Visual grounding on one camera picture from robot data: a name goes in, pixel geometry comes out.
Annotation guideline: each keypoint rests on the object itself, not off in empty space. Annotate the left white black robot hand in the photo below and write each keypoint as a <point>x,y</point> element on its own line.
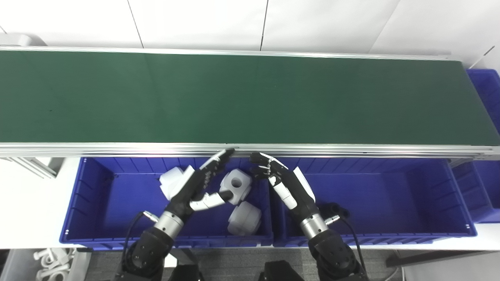
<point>187,195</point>

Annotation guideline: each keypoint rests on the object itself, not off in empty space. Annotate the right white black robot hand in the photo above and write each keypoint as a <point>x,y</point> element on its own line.
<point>291,189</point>

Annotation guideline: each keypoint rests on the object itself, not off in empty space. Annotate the white plastic part with holes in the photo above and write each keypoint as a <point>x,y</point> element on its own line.
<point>240,185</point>

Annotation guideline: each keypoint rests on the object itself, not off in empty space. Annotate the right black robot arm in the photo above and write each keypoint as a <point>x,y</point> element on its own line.
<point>336,253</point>

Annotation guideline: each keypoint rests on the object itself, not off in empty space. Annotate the black plastic part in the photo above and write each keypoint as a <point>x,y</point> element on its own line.
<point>339,210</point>

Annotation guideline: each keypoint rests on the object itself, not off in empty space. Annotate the blue plastic bin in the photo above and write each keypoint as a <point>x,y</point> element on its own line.
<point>390,203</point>
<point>117,210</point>
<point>486,187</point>

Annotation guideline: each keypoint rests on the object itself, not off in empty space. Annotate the grey conveyor motor housing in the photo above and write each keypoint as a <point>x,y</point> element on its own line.
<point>19,40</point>

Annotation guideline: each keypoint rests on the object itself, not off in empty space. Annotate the black robot body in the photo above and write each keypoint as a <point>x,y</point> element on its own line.
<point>281,273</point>

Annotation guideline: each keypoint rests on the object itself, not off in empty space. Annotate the white plastic pieces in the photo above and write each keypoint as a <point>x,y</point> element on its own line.
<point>52,263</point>

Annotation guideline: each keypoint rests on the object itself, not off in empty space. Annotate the grey storage box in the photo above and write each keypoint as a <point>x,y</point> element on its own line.
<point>15,265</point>

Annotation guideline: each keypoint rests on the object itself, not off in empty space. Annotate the green conveyor belt aluminium frame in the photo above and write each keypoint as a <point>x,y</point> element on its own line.
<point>242,97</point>

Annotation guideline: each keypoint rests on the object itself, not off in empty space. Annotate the aluminium conveyor support frame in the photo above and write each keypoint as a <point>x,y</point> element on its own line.
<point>35,166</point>

